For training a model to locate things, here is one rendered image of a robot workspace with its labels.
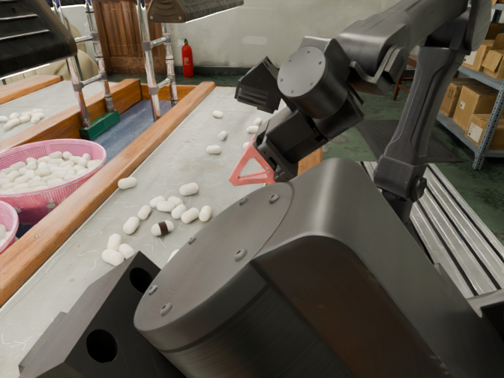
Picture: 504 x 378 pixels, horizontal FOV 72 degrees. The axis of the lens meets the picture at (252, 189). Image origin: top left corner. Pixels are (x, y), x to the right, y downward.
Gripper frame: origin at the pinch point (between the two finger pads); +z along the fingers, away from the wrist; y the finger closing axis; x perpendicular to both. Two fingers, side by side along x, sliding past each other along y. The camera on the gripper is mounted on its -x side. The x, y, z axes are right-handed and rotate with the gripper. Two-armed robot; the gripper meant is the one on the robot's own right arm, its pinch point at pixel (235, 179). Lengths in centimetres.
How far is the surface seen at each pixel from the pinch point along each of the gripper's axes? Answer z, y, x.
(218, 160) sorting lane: 15.3, -29.0, 2.3
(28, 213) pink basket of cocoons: 42.8, -5.4, -17.0
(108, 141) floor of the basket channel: 51, -50, -19
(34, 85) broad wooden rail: 79, -78, -54
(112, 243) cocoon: 20.6, 5.8, -4.5
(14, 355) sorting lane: 23.9, 24.0, -4.7
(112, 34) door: 215, -422, -138
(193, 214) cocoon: 13.1, -4.3, 2.2
